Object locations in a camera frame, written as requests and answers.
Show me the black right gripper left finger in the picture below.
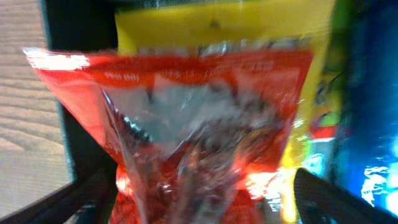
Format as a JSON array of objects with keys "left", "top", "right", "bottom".
[{"left": 1, "top": 169, "right": 117, "bottom": 224}]

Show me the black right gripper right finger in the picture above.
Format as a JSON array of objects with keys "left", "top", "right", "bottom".
[{"left": 294, "top": 168, "right": 397, "bottom": 224}]

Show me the blue Oreo cookie pack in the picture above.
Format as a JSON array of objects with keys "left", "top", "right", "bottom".
[{"left": 337, "top": 0, "right": 397, "bottom": 215}]

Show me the red Hacks candy bag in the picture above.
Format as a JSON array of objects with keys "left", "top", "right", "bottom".
[{"left": 24, "top": 48, "right": 313, "bottom": 223}]

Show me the dark green box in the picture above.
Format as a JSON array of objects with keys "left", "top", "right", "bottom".
[{"left": 39, "top": 0, "right": 162, "bottom": 184}]

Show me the yellow candy bag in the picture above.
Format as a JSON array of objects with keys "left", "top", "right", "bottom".
[{"left": 116, "top": 1, "right": 334, "bottom": 222}]

